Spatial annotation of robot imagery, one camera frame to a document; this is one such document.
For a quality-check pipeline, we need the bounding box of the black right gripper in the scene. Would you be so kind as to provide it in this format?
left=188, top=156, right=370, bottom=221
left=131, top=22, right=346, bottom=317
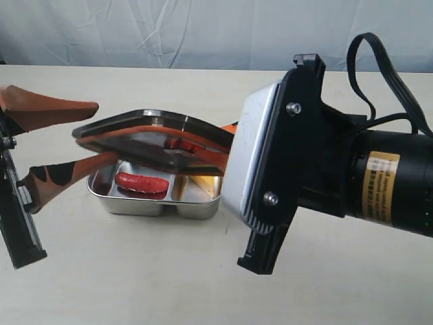
left=221, top=53, right=367, bottom=275

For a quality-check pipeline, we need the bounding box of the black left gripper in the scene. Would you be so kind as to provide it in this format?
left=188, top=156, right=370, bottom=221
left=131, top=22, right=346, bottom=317
left=1, top=85, right=117, bottom=269

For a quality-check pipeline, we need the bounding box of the dark transparent box lid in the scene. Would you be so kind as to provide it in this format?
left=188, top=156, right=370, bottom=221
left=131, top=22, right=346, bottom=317
left=72, top=109, right=234, bottom=176

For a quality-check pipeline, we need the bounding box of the yellow toy cheese wedge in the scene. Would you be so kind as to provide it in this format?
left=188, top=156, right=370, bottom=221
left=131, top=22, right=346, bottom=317
left=190, top=175, right=221, bottom=198

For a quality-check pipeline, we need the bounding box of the red toy sausage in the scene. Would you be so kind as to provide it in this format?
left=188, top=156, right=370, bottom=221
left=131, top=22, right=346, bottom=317
left=114, top=172, right=169, bottom=194

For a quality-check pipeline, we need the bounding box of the blue backdrop cloth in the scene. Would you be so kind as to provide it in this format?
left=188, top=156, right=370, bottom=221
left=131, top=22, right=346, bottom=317
left=1, top=1, right=432, bottom=72

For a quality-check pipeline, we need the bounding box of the stainless steel lunch box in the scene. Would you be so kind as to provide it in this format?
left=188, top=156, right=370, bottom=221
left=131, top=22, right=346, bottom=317
left=87, top=160, right=223, bottom=220

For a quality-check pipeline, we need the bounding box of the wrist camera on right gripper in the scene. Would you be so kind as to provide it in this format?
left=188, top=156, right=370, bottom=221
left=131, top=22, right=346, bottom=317
left=221, top=82, right=297, bottom=235

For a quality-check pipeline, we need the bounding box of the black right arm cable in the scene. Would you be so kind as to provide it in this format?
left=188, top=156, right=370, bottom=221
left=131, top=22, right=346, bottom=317
left=347, top=32, right=433, bottom=137

